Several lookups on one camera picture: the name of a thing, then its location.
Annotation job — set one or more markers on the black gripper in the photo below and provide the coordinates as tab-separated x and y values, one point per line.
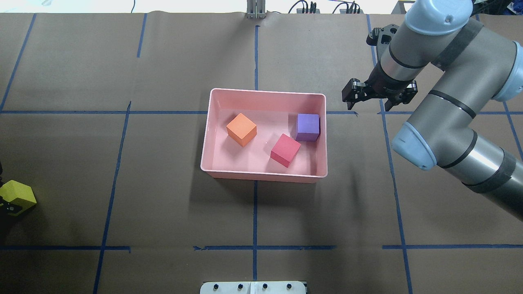
383	83

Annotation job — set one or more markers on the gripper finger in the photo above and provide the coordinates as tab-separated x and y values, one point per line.
11	208

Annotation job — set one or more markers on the yellow-green foam block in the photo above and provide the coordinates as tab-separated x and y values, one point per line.
14	189

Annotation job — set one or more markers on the purple foam block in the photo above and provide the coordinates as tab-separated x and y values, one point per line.
307	127

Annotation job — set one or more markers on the red foam block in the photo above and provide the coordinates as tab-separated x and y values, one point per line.
285	150

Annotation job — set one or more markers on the orange foam block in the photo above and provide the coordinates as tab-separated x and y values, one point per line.
241	129

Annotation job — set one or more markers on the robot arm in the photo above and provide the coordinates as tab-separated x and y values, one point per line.
478	65

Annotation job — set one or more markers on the pink plastic bin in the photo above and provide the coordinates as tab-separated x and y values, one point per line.
274	114

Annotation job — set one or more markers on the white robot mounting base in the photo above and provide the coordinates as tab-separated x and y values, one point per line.
254	287

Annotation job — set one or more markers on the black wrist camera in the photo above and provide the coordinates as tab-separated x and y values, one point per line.
381	37

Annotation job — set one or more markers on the aluminium frame post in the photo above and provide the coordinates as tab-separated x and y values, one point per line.
256	9

